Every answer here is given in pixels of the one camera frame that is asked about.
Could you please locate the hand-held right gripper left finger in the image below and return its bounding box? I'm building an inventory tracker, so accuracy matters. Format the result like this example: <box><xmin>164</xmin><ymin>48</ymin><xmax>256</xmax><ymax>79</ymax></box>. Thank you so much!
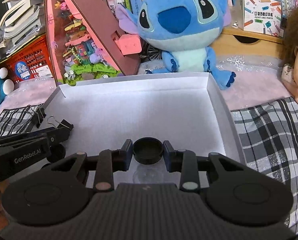
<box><xmin>45</xmin><ymin>139</ymin><xmax>134</xmax><ymax>192</ymax></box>

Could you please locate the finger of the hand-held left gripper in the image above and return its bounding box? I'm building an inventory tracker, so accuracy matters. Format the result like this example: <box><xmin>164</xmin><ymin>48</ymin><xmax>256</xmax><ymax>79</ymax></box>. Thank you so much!
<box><xmin>0</xmin><ymin>127</ymin><xmax>71</xmax><ymax>147</ymax></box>
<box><xmin>0</xmin><ymin>134</ymin><xmax>49</xmax><ymax>159</ymax></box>

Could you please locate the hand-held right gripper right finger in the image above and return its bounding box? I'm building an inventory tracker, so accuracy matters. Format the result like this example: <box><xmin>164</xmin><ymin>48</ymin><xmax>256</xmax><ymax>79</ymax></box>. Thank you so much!
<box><xmin>163</xmin><ymin>140</ymin><xmax>252</xmax><ymax>193</ymax></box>

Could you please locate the clear plastic half ball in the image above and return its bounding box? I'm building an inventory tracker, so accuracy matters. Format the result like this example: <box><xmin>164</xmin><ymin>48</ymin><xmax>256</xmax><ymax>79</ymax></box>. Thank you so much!
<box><xmin>133</xmin><ymin>164</ymin><xmax>165</xmax><ymax>183</ymax></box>

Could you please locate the white cardboard box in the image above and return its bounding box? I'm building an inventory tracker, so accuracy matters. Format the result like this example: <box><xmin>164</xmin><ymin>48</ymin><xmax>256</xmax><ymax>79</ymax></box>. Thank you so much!
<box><xmin>12</xmin><ymin>72</ymin><xmax>247</xmax><ymax>188</ymax></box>

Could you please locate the red plastic basket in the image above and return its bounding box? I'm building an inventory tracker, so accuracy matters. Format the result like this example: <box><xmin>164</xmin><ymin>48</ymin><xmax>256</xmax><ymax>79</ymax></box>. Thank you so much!
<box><xmin>0</xmin><ymin>34</ymin><xmax>55</xmax><ymax>82</ymax></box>

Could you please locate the black white plaid blanket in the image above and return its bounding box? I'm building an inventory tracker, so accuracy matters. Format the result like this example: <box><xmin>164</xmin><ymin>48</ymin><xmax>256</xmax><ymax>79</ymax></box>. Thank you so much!
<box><xmin>0</xmin><ymin>96</ymin><xmax>298</xmax><ymax>235</ymax></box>

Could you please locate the pink triangular diorama house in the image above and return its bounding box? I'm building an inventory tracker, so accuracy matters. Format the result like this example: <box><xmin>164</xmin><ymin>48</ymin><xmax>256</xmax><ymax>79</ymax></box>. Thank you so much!
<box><xmin>44</xmin><ymin>0</ymin><xmax>142</xmax><ymax>85</ymax></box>

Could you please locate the stack of white books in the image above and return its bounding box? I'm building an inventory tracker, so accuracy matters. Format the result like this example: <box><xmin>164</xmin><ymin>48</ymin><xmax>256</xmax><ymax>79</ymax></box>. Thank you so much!
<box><xmin>0</xmin><ymin>0</ymin><xmax>48</xmax><ymax>58</ymax></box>

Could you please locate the blue alien plush toy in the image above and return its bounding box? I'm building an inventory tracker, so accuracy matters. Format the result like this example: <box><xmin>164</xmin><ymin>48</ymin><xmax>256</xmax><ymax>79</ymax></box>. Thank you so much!
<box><xmin>115</xmin><ymin>0</ymin><xmax>237</xmax><ymax>90</ymax></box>

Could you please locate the wooden drawer box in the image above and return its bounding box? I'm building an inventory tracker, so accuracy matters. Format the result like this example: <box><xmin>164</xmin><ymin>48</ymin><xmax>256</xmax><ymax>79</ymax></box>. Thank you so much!
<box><xmin>214</xmin><ymin>27</ymin><xmax>287</xmax><ymax>59</ymax></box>

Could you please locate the white printer carton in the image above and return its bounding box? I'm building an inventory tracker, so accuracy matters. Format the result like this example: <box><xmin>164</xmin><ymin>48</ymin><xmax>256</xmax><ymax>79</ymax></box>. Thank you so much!
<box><xmin>233</xmin><ymin>0</ymin><xmax>282</xmax><ymax>37</ymax></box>

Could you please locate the black wire frame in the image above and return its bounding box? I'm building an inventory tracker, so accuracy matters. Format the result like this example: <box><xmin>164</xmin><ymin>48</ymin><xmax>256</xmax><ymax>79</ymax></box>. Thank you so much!
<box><xmin>141</xmin><ymin>42</ymin><xmax>164</xmax><ymax>61</ymax></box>

